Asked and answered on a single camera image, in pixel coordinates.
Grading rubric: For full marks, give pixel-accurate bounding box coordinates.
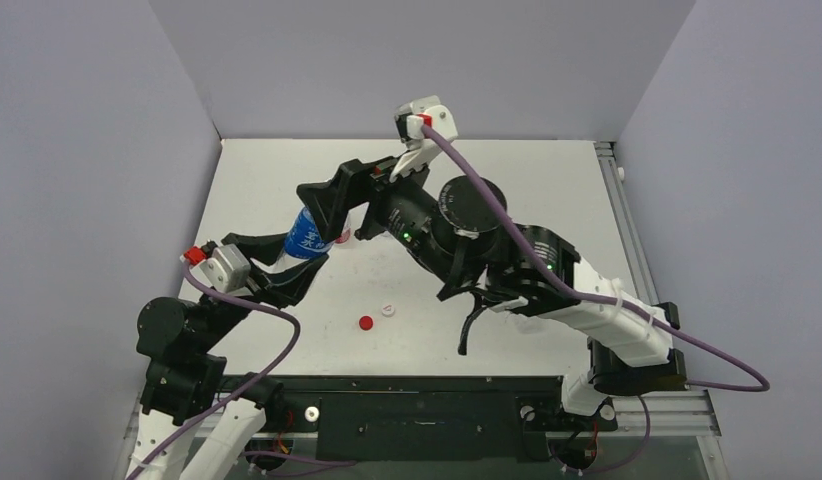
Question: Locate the blue label clear bottle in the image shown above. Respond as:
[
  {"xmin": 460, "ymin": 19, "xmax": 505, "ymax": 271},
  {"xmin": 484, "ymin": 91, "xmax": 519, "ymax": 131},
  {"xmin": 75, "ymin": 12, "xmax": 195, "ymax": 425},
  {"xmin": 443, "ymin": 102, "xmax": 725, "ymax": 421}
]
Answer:
[{"xmin": 272, "ymin": 207, "xmax": 335, "ymax": 272}]

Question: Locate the aluminium rail frame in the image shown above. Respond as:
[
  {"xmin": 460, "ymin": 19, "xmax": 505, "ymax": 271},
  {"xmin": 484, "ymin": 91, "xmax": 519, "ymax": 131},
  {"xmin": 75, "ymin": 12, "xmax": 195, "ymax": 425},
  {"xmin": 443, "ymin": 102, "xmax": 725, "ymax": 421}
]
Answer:
[{"xmin": 594, "ymin": 141, "xmax": 721, "ymax": 437}]

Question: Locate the red label clear bottle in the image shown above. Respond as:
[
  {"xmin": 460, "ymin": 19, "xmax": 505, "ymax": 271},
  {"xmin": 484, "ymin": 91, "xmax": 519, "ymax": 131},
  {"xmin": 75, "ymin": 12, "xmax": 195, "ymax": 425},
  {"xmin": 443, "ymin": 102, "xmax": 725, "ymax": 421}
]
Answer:
[{"xmin": 334, "ymin": 225, "xmax": 352, "ymax": 245}]

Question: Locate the red bottle cap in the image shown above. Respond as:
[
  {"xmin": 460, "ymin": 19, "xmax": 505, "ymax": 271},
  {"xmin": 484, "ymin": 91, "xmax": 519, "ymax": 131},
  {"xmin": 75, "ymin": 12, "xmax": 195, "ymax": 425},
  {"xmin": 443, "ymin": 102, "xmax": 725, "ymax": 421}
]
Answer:
[{"xmin": 358, "ymin": 315, "xmax": 374, "ymax": 331}]

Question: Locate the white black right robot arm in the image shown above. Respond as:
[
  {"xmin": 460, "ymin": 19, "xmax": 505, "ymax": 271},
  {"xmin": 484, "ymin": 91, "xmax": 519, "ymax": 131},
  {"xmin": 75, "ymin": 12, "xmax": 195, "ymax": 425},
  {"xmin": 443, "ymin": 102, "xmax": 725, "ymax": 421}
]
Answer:
[{"xmin": 296, "ymin": 157, "xmax": 687, "ymax": 427}]

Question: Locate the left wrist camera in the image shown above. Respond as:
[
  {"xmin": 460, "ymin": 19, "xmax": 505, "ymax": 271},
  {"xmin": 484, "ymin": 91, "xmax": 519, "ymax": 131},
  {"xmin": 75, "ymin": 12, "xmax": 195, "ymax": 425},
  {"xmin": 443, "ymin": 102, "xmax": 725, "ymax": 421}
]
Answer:
[{"xmin": 199, "ymin": 245, "xmax": 251, "ymax": 294}]

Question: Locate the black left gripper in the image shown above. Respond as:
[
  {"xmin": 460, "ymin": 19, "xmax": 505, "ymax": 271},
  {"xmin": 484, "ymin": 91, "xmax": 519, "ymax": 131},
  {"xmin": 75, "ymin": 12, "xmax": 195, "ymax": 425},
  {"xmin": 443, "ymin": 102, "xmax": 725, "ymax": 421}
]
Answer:
[{"xmin": 195, "ymin": 229, "xmax": 327, "ymax": 349}]

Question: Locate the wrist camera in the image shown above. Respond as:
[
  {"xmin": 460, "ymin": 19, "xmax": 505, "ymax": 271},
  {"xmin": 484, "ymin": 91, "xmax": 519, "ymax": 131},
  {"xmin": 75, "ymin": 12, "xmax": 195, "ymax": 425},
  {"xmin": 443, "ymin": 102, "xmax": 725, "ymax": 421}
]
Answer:
[
  {"xmin": 199, "ymin": 245, "xmax": 251, "ymax": 294},
  {"xmin": 389, "ymin": 95, "xmax": 458, "ymax": 183}
]

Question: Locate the clear unlabelled bottle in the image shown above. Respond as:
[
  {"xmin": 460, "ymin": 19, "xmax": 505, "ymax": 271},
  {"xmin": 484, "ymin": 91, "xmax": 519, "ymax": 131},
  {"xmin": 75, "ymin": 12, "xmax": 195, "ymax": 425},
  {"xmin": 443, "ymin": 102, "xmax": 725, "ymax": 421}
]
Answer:
[{"xmin": 515, "ymin": 316, "xmax": 546, "ymax": 335}]

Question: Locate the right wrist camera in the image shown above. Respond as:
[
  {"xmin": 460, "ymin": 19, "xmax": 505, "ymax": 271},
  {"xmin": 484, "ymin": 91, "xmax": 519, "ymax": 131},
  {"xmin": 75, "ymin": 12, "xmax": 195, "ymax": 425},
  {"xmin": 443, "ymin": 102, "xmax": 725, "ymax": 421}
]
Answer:
[{"xmin": 389, "ymin": 95, "xmax": 458, "ymax": 183}]

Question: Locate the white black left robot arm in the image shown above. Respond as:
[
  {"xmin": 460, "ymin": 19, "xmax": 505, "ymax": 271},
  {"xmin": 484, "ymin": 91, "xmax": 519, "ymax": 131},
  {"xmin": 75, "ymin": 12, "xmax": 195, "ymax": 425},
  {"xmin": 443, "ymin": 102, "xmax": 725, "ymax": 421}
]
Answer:
[{"xmin": 126, "ymin": 233, "xmax": 329, "ymax": 479}]

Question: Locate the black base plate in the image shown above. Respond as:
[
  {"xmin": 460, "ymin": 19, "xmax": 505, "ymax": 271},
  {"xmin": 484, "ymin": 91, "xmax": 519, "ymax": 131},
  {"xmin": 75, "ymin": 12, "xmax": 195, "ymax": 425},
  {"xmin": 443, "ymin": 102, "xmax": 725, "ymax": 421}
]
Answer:
[{"xmin": 246, "ymin": 374, "xmax": 618, "ymax": 462}]

